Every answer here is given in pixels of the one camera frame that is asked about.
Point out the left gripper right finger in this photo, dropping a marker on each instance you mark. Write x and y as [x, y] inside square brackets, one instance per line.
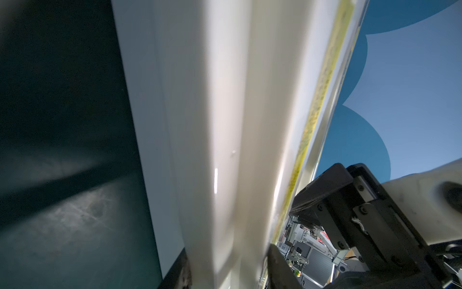
[280, 275]

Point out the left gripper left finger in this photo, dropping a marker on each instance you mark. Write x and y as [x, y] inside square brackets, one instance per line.
[179, 275]

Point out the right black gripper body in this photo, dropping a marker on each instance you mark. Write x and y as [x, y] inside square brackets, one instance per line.
[356, 212]

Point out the white wrap dispenser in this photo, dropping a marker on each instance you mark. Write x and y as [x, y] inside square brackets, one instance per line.
[231, 102]

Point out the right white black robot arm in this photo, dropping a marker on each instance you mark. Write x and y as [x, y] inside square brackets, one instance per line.
[432, 201]

